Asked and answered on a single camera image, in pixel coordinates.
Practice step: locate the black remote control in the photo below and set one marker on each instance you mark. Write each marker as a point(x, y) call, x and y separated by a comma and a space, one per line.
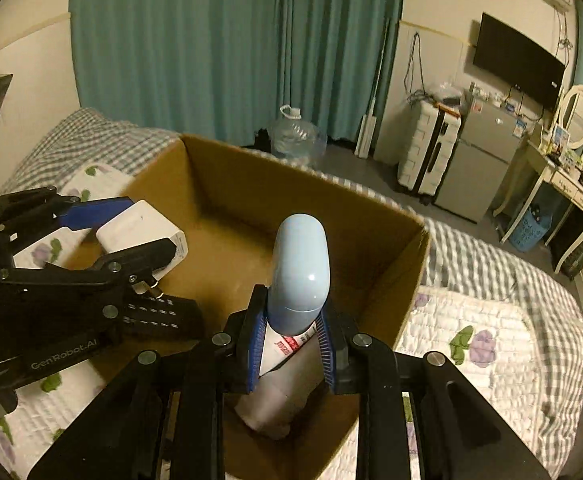
point(171, 317)

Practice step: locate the white suitcase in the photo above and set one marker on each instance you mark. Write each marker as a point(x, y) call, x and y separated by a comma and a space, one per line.
point(424, 150)

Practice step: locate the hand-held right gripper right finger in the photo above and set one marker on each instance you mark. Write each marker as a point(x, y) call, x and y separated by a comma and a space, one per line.
point(327, 355)

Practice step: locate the white power adapter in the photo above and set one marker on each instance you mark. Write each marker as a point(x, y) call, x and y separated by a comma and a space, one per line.
point(139, 222)

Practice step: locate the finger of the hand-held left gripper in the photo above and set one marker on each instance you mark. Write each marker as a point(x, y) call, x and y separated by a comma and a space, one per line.
point(96, 211)
point(141, 256)

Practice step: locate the white tube light blue cap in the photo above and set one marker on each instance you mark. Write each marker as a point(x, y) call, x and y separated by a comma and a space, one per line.
point(299, 270)

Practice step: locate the checkered bed with quilt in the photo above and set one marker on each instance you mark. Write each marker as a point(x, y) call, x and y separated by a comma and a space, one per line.
point(471, 255)

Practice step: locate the blue plastic basket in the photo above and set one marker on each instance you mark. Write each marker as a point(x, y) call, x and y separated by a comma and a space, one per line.
point(531, 230)

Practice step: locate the black wall television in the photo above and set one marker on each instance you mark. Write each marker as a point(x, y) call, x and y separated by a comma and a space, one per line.
point(516, 60)

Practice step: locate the brown cardboard box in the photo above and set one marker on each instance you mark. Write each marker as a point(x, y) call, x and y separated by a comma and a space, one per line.
point(251, 195)

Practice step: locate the white dressing table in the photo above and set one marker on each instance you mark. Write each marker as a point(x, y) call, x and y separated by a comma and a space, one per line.
point(561, 180)

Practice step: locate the white pole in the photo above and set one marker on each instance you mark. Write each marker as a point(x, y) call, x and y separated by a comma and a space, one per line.
point(371, 110)

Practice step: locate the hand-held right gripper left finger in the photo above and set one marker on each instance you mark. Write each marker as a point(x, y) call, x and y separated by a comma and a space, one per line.
point(254, 355)

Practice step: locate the white oval mirror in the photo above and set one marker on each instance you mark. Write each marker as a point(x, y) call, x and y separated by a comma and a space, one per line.
point(576, 115)

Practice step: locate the clear water jug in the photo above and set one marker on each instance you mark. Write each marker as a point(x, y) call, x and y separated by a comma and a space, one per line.
point(296, 135)

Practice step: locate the grey mini fridge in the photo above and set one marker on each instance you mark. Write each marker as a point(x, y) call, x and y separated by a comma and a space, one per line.
point(481, 160)

